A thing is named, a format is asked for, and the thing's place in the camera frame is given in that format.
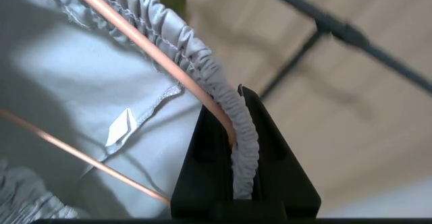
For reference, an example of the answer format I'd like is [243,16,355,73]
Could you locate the black clothes rack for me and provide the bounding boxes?
[252,0,432,100]

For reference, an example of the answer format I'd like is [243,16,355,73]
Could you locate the pale grey shorts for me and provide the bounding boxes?
[0,0,261,220]

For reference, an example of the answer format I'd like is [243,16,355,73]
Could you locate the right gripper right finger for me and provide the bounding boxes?
[237,84,322,219]

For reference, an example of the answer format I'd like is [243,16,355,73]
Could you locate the beige curtain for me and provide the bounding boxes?
[175,0,432,213]

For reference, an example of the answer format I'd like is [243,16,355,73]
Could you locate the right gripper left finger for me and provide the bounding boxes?
[169,103,236,219]

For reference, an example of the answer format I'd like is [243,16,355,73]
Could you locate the pink clothes hanger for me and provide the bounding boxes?
[0,0,238,206]

